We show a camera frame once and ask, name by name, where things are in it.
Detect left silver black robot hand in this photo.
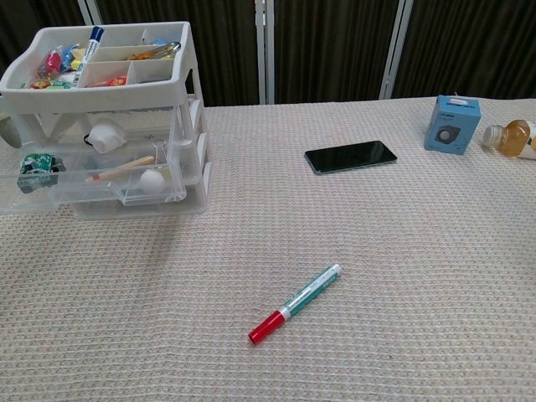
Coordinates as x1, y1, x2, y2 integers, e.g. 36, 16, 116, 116
0, 111, 22, 149

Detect green red candy packet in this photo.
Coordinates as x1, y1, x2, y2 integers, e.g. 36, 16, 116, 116
28, 78, 73, 90

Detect yellow candy packet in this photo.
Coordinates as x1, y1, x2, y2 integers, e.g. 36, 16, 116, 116
69, 44, 89, 70

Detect orange red wrapped candies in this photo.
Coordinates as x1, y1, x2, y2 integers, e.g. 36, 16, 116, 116
90, 75, 127, 88

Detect blue capped whiteboard marker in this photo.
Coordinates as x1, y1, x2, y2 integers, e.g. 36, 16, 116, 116
70, 26, 105, 88

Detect wooden stick with red tip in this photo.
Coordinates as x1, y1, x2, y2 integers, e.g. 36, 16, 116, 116
85, 156, 157, 184

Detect white ping pong ball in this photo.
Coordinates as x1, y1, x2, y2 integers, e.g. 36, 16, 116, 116
139, 168, 167, 194

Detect clear binder clip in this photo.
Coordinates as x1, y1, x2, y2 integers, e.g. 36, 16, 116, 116
151, 140, 168, 166

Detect dark folding partition screen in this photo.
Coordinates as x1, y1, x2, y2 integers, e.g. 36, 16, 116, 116
0, 0, 536, 106

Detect red capped green marker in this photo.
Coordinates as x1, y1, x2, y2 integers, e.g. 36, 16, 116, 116
248, 263, 343, 346

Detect black smartphone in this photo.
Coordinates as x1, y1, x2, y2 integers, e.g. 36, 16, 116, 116
304, 140, 398, 176

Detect beige woven tablecloth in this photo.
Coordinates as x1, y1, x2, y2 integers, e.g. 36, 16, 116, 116
0, 98, 536, 402

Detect blue cardboard box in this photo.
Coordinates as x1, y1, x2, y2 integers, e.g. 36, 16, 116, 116
423, 94, 482, 157

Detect tea bottle with white cap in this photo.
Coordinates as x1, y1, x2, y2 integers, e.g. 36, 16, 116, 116
482, 119, 536, 161

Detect white plastic drawer organizer frame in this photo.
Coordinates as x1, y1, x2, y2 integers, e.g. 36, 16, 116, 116
0, 21, 213, 222

